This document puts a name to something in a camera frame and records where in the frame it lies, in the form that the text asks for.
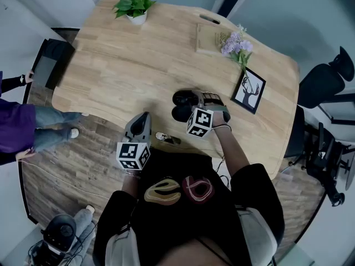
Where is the person's right hand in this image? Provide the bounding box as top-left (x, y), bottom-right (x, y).
top-left (212, 111), bottom-right (231, 129)

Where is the light wooden board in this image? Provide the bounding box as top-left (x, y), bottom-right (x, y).
top-left (195, 23), bottom-right (232, 55)

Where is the person's left forearm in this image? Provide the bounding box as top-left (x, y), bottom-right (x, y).
top-left (121, 170), bottom-right (141, 200)

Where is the black chair with white mark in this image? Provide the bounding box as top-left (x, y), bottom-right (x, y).
top-left (304, 122), bottom-right (348, 208)

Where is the grey round disc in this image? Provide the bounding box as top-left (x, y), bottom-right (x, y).
top-left (344, 151), bottom-right (355, 191)

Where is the white cable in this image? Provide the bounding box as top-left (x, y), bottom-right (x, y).
top-left (18, 159), bottom-right (110, 200)

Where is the black head-mounted camera rig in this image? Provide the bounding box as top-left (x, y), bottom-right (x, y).
top-left (40, 213), bottom-right (78, 253)

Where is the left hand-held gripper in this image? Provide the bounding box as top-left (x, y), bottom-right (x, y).
top-left (116, 111), bottom-right (153, 171)

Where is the person's right forearm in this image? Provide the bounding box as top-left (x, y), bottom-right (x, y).
top-left (212, 126), bottom-right (251, 177)

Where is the purple flower bouquet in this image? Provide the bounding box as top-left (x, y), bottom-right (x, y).
top-left (220, 23), bottom-right (255, 79)

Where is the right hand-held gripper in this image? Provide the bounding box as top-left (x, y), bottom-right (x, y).
top-left (186, 90), bottom-right (231, 139)

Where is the green plant in white pot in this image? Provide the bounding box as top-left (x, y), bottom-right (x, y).
top-left (112, 0), bottom-right (156, 26)

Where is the black glasses case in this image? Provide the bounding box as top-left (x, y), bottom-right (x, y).
top-left (171, 89), bottom-right (200, 123)

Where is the black framed deer picture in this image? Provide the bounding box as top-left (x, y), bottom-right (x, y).
top-left (230, 66), bottom-right (267, 115)

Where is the person's black printed shirt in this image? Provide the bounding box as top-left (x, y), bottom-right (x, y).
top-left (92, 147), bottom-right (286, 266)

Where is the black mesh office chair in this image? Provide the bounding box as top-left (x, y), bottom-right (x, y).
top-left (283, 46), bottom-right (355, 166)

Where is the person's white shoe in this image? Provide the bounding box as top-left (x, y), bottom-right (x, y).
top-left (155, 131), bottom-right (182, 146)

